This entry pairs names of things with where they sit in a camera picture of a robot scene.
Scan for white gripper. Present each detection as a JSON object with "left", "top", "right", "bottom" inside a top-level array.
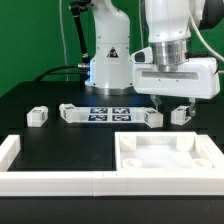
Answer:
[{"left": 131, "top": 47, "right": 220, "bottom": 117}]

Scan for white square table top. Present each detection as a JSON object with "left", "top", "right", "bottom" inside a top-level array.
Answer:
[{"left": 115, "top": 132, "right": 224, "bottom": 170}]

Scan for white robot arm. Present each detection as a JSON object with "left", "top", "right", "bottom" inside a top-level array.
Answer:
[{"left": 86, "top": 0, "right": 224, "bottom": 115}]

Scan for AprilTag marker sheet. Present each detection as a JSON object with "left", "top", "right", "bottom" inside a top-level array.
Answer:
[{"left": 79, "top": 107, "right": 143, "bottom": 123}]

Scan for white U-shaped obstacle fence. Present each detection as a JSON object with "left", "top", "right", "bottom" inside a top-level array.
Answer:
[{"left": 0, "top": 135, "right": 224, "bottom": 196}]

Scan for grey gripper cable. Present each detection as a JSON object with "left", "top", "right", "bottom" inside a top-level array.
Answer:
[{"left": 188, "top": 9, "right": 224, "bottom": 75}]

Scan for black cable bundle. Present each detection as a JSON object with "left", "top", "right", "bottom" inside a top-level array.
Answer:
[{"left": 34, "top": 63, "right": 92, "bottom": 83}]

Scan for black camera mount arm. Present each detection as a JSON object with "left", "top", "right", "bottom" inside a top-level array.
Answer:
[{"left": 69, "top": 0, "right": 91, "bottom": 63}]

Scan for white hanging cable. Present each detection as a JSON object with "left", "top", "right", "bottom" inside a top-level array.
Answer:
[{"left": 58, "top": 0, "right": 70, "bottom": 82}]

